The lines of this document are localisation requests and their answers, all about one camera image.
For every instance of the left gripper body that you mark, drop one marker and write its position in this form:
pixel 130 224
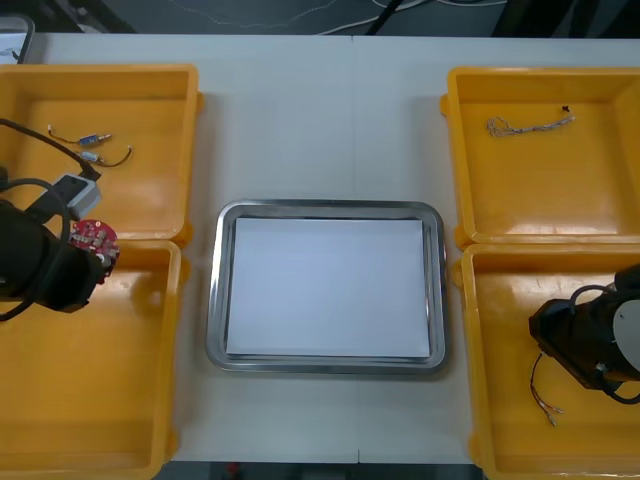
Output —
pixel 75 280

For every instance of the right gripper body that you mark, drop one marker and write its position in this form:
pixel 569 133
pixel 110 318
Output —
pixel 555 330

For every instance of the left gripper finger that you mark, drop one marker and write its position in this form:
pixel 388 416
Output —
pixel 101 270

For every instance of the round red circuit board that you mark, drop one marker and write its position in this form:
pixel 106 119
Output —
pixel 92 235

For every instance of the white label solenoid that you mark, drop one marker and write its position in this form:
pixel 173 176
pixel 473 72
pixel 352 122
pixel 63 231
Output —
pixel 89 155

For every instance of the steel tray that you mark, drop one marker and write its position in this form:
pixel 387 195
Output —
pixel 220 300
pixel 27 35

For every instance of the blue label solenoid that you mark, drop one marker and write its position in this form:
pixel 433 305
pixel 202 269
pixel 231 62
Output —
pixel 90 139

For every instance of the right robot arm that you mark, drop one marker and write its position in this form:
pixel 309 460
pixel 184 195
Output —
pixel 627 325

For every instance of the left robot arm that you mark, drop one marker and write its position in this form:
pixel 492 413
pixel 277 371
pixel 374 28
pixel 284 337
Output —
pixel 20 250

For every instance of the yellow-orange plastic bin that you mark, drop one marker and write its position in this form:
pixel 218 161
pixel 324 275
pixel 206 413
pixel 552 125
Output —
pixel 150 200
pixel 550 190
pixel 510 450
pixel 75 375

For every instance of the white sheet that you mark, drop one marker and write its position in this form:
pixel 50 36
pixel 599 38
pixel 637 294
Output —
pixel 325 285

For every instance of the black pole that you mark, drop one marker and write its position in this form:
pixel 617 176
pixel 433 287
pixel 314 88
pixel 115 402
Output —
pixel 382 17

